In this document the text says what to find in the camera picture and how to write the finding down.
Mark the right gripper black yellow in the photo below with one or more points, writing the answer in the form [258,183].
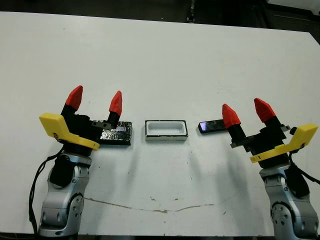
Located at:
[270,142]

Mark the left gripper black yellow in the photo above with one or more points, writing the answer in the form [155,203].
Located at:
[75,130]

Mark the black slim camera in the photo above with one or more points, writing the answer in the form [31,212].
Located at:
[212,126]

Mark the glossy black box lid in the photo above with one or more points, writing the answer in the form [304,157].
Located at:
[117,136]

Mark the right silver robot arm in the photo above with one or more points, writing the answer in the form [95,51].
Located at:
[287,215]

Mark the dark cabinet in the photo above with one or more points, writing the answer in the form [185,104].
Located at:
[290,22]

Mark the white-lined camera box base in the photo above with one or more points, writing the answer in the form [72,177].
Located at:
[166,130]

